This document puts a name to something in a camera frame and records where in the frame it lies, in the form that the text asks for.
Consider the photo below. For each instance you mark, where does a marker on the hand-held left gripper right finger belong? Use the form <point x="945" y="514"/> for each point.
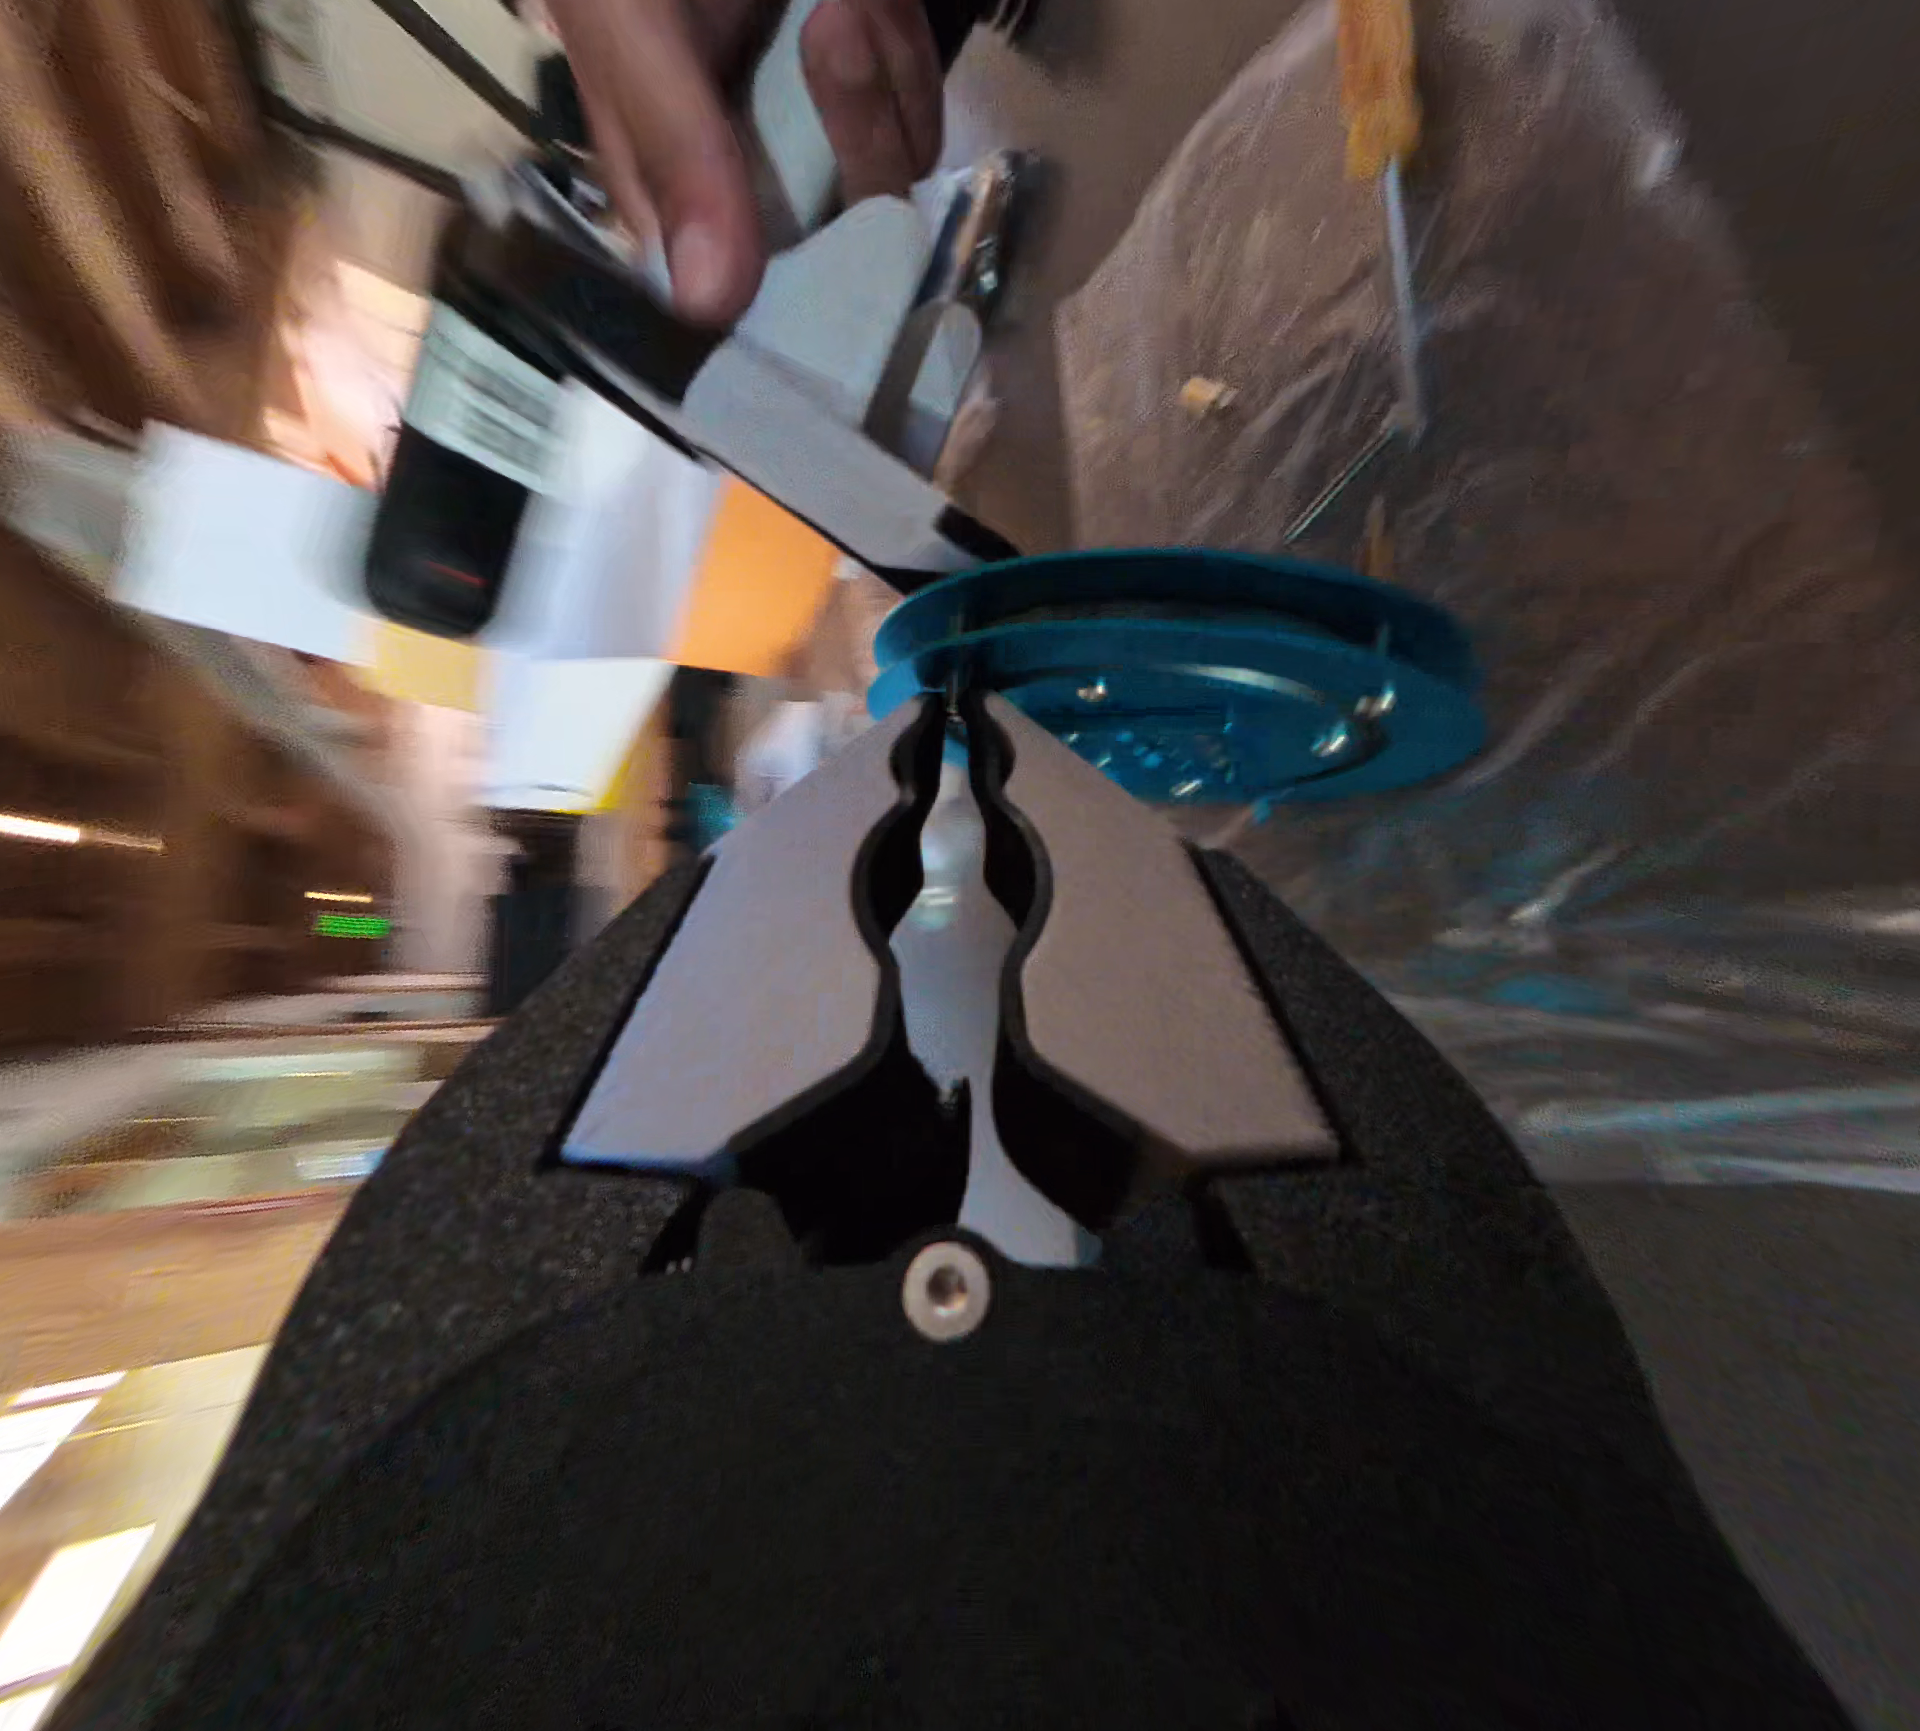
<point x="1141" y="996"/>

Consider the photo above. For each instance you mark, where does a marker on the blue metal turntable disc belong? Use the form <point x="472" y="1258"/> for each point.
<point x="1351" y="712"/>

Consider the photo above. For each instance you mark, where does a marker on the clear plastic bag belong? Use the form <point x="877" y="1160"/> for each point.
<point x="1575" y="410"/>

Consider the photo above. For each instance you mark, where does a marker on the long metal bolt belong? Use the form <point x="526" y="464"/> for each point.
<point x="1351" y="482"/>

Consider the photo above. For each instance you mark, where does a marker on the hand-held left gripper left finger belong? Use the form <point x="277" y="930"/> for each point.
<point x="751" y="996"/>

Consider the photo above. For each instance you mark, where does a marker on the metal screw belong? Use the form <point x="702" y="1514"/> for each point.
<point x="954" y="688"/>

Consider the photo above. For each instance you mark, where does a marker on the orange cardboard box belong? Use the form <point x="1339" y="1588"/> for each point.
<point x="758" y="576"/>

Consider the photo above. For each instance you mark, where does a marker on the person's right hand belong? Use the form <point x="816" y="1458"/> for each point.
<point x="661" y="7"/>

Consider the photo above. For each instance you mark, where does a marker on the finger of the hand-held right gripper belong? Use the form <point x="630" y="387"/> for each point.
<point x="810" y="448"/>

